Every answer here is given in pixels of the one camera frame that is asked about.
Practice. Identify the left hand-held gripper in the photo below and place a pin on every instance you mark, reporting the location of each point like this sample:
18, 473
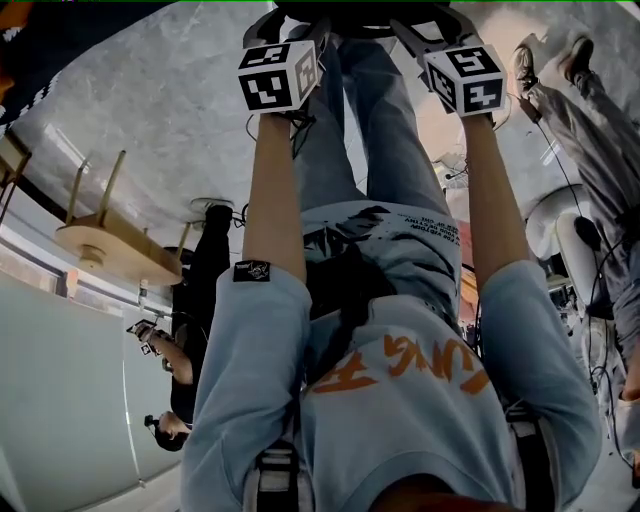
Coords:
270, 75

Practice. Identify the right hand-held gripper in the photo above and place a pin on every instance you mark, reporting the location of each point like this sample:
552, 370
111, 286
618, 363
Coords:
467, 80

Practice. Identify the person's right forearm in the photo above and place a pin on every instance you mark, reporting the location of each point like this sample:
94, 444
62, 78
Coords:
492, 210

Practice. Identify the person's left forearm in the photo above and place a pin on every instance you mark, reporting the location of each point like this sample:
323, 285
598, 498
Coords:
272, 200

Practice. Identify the person's blue jeans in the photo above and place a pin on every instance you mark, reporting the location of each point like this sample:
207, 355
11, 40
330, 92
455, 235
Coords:
380, 125

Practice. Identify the white round chair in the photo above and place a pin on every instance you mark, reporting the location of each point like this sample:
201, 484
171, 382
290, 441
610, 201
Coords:
555, 220

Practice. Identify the round wooden table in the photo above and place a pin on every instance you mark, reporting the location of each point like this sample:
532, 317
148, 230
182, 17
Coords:
120, 240

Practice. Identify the wooden shelf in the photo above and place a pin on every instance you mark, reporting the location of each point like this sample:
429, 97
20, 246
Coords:
12, 165

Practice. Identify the person's light blue shirt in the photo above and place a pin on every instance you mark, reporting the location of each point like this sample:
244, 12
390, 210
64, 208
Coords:
400, 425

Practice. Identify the grey frosted glass panel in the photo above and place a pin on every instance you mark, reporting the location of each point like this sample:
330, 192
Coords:
60, 400

